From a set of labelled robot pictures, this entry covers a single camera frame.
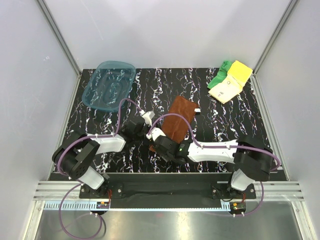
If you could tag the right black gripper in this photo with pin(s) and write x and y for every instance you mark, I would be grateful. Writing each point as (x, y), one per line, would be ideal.
(165, 158)

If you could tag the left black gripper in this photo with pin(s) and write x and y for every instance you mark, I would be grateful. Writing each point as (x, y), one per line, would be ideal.
(145, 127)

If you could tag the brown towel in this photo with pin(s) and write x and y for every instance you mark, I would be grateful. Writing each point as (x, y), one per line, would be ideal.
(174, 126)

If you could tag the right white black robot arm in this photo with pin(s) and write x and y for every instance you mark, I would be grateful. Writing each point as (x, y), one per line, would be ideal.
(251, 164)

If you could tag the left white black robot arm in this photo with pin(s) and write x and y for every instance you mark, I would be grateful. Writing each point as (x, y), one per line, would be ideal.
(75, 156)

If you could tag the teal transparent plastic bin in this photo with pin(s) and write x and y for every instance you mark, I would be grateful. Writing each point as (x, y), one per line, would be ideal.
(109, 84)

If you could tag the cream towel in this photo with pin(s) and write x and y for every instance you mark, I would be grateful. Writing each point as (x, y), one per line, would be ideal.
(226, 90)

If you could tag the green towel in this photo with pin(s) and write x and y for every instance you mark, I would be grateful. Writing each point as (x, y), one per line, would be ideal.
(221, 74)

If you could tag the yellow towel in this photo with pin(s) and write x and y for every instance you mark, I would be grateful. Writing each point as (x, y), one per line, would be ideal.
(240, 72)

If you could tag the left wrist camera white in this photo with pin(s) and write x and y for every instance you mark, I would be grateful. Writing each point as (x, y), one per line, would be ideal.
(147, 116)

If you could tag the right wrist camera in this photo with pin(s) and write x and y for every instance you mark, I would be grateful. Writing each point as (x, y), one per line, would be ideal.
(154, 134)

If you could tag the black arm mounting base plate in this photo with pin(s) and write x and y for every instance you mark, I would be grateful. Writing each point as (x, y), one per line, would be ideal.
(210, 185)

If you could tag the right aluminium frame post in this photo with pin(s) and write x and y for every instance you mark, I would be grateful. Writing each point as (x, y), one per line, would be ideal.
(275, 34)

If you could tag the aluminium frame post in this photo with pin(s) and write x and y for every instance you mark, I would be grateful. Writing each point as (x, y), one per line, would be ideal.
(275, 34)
(58, 35)

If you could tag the aluminium frame rail front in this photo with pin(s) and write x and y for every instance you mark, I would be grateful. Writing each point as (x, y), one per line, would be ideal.
(63, 195)

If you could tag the left aluminium frame post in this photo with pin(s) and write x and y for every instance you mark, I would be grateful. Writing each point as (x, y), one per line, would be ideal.
(58, 35)

